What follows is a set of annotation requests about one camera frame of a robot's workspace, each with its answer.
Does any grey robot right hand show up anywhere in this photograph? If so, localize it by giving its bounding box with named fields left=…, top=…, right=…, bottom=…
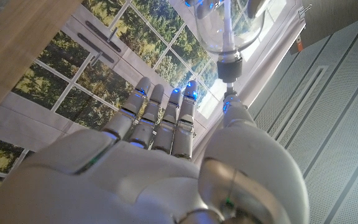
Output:
left=0, top=77, right=310, bottom=224

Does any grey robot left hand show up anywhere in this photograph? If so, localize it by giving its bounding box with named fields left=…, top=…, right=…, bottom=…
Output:
left=183, top=0, right=265, bottom=20

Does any silver binder clip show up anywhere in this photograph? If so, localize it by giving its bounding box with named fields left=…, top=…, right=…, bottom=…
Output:
left=298, top=3, right=313, bottom=19

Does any printed window backdrop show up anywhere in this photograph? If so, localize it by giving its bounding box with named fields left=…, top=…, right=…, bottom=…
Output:
left=0, top=0, right=307, bottom=203

